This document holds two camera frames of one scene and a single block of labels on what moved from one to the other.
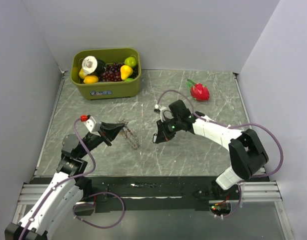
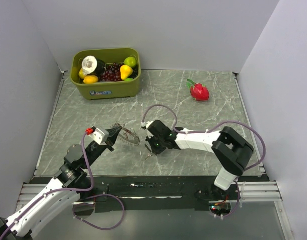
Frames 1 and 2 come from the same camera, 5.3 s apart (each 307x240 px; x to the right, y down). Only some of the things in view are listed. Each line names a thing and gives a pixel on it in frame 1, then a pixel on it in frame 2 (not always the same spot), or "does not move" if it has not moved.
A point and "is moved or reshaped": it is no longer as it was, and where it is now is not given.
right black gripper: [163, 135] -> [155, 150]
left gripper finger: [112, 133] does not move
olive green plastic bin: [102, 90] does not move
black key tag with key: [154, 138] is moved or reshaped
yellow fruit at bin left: [81, 74] does not move
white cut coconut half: [89, 64] does not move
